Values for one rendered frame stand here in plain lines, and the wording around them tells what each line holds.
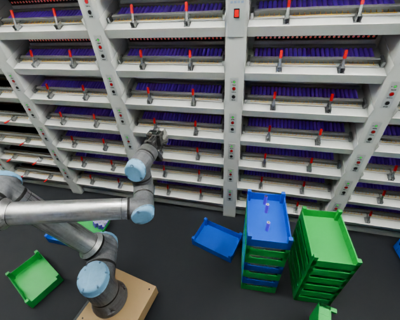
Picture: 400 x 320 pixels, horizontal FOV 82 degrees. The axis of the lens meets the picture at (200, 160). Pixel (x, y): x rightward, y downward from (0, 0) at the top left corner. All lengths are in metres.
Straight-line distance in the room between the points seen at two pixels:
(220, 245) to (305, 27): 1.37
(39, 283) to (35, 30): 1.53
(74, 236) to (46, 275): 0.70
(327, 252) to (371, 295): 0.54
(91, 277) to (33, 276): 0.75
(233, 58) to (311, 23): 0.34
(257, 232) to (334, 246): 0.39
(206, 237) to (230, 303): 0.45
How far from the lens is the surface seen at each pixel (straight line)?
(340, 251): 1.40
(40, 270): 2.04
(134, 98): 1.50
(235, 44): 1.18
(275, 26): 1.16
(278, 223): 1.29
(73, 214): 1.00
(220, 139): 1.39
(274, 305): 1.62
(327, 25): 1.19
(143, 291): 1.52
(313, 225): 1.44
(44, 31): 1.61
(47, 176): 2.53
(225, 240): 1.76
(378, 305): 1.83
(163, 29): 1.25
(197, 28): 1.20
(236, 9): 1.15
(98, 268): 1.35
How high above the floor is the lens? 1.50
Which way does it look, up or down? 39 degrees down
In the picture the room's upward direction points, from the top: 4 degrees counter-clockwise
